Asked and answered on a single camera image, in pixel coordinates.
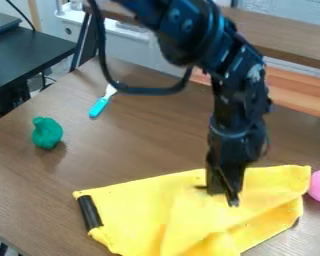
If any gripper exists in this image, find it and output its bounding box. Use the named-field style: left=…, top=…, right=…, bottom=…
left=205, top=114, right=271, bottom=208

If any yellow cloth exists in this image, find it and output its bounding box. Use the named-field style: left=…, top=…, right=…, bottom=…
left=71, top=164, right=313, bottom=256

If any wooden bench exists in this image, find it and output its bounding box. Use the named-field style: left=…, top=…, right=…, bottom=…
left=94, top=0, right=320, bottom=121

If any blue and white spatula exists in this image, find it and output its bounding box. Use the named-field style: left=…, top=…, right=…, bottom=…
left=87, top=83, right=119, bottom=119

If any green toy pepper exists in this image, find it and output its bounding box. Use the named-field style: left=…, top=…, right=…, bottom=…
left=30, top=116, right=66, bottom=150

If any black desk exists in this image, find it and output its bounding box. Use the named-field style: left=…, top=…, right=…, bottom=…
left=0, top=9, right=78, bottom=124

